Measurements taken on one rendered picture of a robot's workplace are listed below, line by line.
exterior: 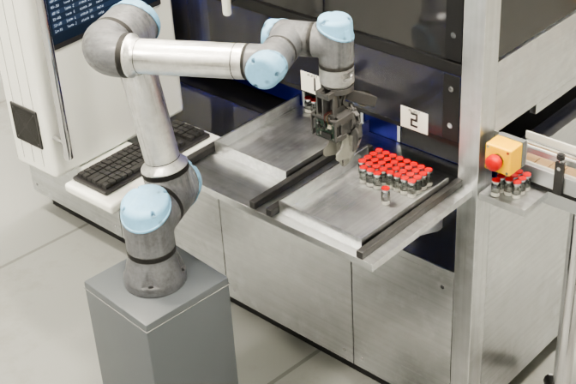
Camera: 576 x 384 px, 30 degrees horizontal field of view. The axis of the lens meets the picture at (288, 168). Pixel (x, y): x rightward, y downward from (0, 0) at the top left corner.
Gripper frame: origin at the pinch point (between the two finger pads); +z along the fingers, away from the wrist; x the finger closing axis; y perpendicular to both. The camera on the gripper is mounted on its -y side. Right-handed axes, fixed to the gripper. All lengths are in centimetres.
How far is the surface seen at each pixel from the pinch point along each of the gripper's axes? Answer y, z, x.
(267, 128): -27, 21, -52
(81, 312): -4, 110, -126
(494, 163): -31.9, 9.4, 19.0
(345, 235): 2.1, 19.2, 0.9
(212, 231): -35, 76, -89
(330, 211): -6.1, 21.4, -10.5
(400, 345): -35, 83, -11
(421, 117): -35.3, 6.1, -4.7
